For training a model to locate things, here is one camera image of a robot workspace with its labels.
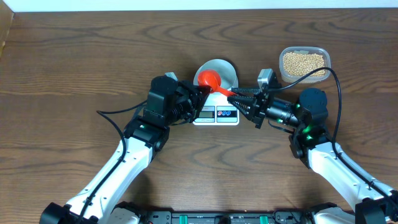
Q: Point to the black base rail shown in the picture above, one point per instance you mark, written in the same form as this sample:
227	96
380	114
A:
276	217

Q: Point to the pile of soybeans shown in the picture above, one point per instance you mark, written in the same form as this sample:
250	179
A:
297	64

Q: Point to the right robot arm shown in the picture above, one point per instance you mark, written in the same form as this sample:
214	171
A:
310	141

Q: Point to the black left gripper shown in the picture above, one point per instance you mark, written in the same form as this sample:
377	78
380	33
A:
190	93

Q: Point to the white digital kitchen scale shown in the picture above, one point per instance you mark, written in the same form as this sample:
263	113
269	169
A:
217	111

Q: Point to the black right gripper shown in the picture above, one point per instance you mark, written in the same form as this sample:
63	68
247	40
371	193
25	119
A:
257	105

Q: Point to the grey round bowl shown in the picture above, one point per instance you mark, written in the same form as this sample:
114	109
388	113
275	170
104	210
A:
225	70

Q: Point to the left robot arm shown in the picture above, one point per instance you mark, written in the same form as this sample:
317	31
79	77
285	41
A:
169	102

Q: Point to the red measuring scoop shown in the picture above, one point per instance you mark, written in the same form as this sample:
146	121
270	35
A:
212	79

